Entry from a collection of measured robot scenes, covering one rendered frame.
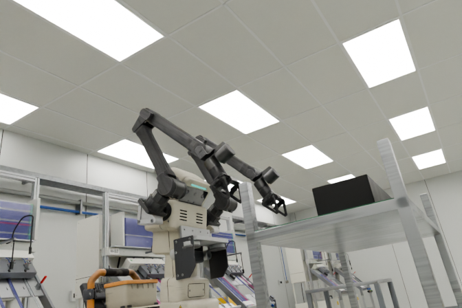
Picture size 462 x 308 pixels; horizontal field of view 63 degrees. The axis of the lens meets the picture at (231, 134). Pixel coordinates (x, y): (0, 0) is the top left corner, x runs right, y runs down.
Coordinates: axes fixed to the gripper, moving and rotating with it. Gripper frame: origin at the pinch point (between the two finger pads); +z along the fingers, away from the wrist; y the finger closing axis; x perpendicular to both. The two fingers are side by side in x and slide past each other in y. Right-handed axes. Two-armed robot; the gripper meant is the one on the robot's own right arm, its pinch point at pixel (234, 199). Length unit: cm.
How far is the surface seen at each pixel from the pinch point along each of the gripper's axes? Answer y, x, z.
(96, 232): 131, 179, -138
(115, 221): 141, 163, -139
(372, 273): 939, 122, -61
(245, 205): -20.8, -9.1, 14.9
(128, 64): 105, 53, -237
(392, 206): -22, -40, 41
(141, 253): 169, 170, -110
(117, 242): 141, 169, -120
